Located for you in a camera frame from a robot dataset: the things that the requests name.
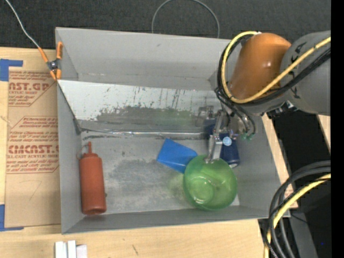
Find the green clear plastic bowl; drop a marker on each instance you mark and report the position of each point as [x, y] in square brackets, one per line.
[209, 184]

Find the brown cardboard board, red print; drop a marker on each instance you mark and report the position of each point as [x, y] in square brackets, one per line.
[32, 192]

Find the dark blue can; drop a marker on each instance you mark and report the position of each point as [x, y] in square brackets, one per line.
[231, 153]

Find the grey metal bin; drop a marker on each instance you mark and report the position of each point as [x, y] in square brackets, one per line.
[139, 187]

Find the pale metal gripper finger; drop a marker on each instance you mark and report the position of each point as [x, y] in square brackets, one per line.
[210, 150]
[216, 150]

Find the red-brown squeeze bottle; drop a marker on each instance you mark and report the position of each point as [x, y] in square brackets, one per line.
[92, 181]

